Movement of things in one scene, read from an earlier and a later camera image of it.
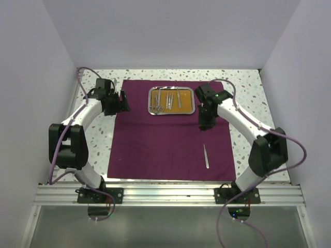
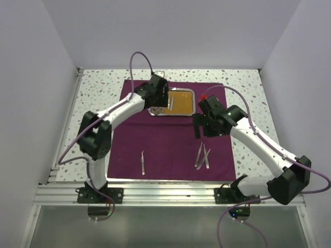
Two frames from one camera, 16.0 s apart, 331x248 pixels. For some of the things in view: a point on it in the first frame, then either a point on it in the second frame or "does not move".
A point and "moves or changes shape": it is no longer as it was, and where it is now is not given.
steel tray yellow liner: x=167 y=100 does not move
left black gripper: x=121 y=106 → x=163 y=101
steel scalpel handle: x=206 y=157 does not move
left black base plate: x=89 y=196 does not move
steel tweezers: x=179 y=98 → x=198 y=155
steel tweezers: x=167 y=101 moves or changes shape
